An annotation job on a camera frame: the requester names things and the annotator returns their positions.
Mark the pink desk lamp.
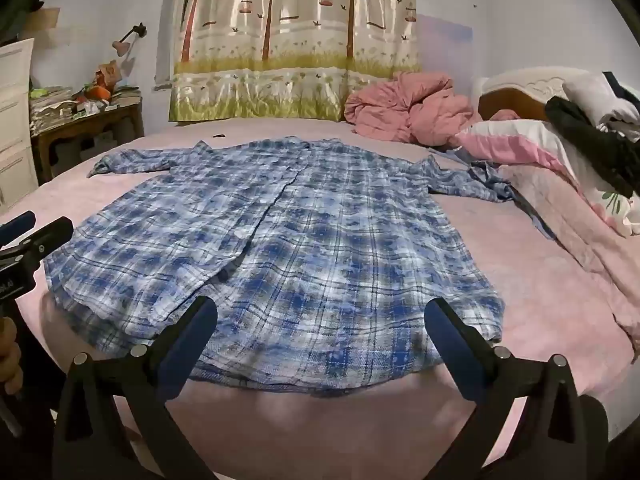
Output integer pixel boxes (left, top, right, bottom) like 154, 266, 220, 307
112, 22, 148, 58

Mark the blue-grey cloth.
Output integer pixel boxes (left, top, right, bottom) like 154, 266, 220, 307
510, 187, 557, 240

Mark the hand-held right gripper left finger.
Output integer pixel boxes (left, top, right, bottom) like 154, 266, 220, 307
52, 296, 218, 480

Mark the navy garment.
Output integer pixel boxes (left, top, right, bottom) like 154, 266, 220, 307
602, 71, 640, 111

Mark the blue plaid shirt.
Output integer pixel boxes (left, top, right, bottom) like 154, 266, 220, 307
42, 135, 523, 398

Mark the tree print curtain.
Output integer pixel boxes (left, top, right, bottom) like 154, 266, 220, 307
170, 0, 423, 123

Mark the white drawer cabinet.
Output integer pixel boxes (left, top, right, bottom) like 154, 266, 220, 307
0, 37, 40, 207

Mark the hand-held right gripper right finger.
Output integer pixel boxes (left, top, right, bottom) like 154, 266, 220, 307
424, 297, 583, 480

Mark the person's left hand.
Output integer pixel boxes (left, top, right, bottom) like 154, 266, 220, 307
0, 317, 23, 396

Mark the cardboard piece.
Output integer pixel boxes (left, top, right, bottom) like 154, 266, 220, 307
22, 7, 61, 36

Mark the pink bed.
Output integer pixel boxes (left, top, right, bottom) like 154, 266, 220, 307
15, 117, 640, 480

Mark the orange toy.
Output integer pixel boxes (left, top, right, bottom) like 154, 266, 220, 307
82, 60, 123, 102

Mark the stack of papers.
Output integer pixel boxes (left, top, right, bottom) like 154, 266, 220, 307
29, 85, 76, 122

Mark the wooden desk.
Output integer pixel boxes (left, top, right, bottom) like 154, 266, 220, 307
31, 92, 146, 183

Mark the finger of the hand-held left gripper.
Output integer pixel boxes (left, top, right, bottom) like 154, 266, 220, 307
0, 217, 75, 272
0, 211, 37, 243

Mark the white and wooden headboard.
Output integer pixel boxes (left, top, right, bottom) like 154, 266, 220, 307
472, 67, 601, 123

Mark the pink quilt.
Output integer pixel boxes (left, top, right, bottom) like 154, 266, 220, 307
344, 71, 476, 145

